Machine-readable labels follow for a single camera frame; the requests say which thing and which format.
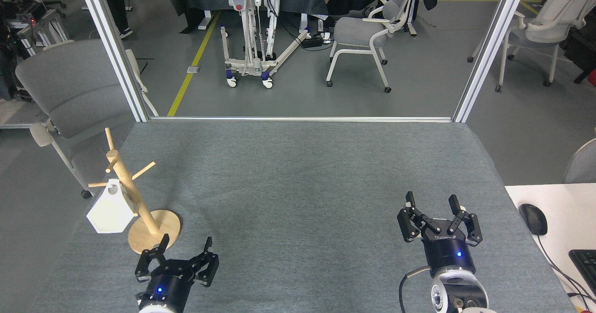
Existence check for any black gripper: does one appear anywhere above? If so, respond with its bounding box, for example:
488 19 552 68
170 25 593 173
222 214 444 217
397 191 483 278
135 234 220 313

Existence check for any white faceted cup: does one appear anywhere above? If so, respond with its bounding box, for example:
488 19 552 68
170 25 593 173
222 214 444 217
86 178 136 234

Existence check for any wooden cup rack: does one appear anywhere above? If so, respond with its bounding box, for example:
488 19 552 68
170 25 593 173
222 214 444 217
88 128 181 256

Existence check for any black computer mouse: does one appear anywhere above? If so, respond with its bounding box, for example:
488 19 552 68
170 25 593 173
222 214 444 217
518 203 548 236

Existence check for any white desk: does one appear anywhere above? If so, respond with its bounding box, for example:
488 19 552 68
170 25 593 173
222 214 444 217
505 183 596 313

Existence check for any grey felt table mat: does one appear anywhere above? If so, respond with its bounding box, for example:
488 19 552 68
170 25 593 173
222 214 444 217
28 120 578 313

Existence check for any black keyboard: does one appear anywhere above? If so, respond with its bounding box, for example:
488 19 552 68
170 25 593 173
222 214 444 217
569 249 596 297

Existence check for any grey chair backrest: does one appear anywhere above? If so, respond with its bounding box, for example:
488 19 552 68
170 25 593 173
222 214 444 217
562 138 596 184

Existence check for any large grey fabric chair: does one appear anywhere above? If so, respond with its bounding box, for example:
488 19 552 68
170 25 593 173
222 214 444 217
15 39 159 199

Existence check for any white mesh office chair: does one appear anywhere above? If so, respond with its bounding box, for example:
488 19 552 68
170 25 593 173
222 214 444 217
467 0 596 93

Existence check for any black power strip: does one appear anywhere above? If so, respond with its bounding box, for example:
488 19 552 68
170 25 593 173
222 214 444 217
300 33 332 49

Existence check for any person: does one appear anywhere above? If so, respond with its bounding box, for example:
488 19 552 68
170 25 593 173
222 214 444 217
99 0 134 39

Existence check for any metal equipment cart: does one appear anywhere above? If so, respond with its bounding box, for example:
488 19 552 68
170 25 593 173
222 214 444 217
7 1 70 56

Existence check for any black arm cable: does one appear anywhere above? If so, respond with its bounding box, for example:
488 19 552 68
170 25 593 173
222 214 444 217
399 265 433 313

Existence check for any black mouse cable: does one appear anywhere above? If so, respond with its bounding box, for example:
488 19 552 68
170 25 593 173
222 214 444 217
536 234 596 304

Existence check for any silver table edge rail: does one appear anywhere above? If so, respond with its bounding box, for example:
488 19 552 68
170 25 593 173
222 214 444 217
149 116 453 123

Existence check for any silver right frame post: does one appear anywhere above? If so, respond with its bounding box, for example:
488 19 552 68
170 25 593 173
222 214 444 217
453 0 531 123

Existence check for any silver frame post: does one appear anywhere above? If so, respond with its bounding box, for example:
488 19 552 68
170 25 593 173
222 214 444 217
453 0 531 123
75 0 150 122

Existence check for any grey office chair white frame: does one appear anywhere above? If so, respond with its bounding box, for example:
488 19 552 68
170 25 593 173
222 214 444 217
326 0 423 93

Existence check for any silver left frame post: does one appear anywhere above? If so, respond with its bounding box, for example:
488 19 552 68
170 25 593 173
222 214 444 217
75 0 150 122

